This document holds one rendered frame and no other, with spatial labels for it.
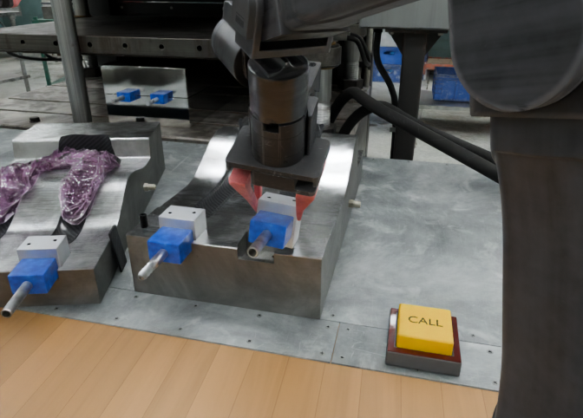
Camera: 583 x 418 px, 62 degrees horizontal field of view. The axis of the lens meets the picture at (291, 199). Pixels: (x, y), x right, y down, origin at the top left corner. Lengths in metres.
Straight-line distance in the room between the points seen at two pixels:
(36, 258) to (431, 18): 1.06
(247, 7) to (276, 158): 0.16
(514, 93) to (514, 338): 0.13
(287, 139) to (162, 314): 0.30
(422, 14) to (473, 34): 1.13
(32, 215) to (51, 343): 0.24
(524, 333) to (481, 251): 0.55
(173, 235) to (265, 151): 0.19
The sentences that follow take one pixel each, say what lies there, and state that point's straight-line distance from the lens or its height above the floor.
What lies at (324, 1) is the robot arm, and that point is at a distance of 0.36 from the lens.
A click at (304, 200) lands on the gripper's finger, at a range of 0.52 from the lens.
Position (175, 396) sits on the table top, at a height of 0.80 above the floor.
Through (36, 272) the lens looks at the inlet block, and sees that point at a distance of 0.67.
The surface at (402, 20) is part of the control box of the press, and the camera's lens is 1.36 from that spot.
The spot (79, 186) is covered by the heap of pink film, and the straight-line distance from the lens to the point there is 0.82.
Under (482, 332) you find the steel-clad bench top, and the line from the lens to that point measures 0.66.
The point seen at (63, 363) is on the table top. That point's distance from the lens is 0.63.
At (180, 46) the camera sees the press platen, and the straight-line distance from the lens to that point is 1.45.
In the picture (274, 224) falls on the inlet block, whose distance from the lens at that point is 0.54.
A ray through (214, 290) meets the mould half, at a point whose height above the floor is 0.82.
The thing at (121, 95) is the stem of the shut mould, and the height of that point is 0.88.
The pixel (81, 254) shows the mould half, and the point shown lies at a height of 0.86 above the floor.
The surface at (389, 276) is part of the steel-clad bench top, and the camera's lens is 0.73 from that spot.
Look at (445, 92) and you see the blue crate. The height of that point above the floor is 0.33.
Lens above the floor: 1.20
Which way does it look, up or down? 25 degrees down
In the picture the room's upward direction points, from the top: straight up
